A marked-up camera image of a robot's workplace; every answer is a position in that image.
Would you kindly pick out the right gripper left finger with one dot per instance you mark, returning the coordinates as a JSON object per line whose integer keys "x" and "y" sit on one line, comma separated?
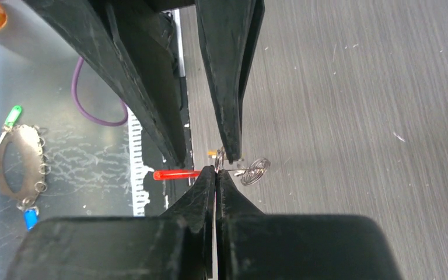
{"x": 176, "y": 244}

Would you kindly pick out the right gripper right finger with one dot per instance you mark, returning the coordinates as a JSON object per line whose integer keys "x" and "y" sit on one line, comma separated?
{"x": 256, "y": 245}

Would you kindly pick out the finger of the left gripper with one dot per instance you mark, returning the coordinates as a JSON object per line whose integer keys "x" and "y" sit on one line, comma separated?
{"x": 123, "y": 43}
{"x": 228, "y": 33}

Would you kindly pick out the metal key holder red handle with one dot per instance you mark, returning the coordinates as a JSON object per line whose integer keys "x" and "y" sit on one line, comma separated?
{"x": 248, "y": 175}

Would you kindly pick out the green tag key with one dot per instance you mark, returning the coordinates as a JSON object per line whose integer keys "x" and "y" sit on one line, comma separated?
{"x": 10, "y": 121}

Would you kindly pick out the blue tag key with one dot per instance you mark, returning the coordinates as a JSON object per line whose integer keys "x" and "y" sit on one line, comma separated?
{"x": 31, "y": 217}

